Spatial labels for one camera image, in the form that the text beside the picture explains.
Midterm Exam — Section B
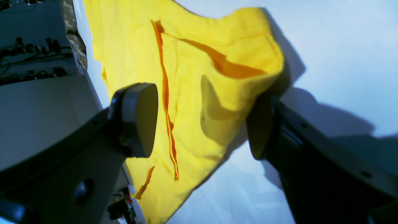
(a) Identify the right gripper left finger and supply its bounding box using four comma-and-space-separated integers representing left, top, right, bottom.
0, 83, 158, 224

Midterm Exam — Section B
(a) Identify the orange yellow T-shirt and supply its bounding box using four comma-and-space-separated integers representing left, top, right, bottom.
83, 0, 284, 224

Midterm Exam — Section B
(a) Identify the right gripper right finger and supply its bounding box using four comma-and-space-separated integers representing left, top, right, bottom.
246, 93, 397, 224

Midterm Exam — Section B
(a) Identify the power strip with cables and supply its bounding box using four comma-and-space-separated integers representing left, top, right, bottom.
0, 37, 78, 86

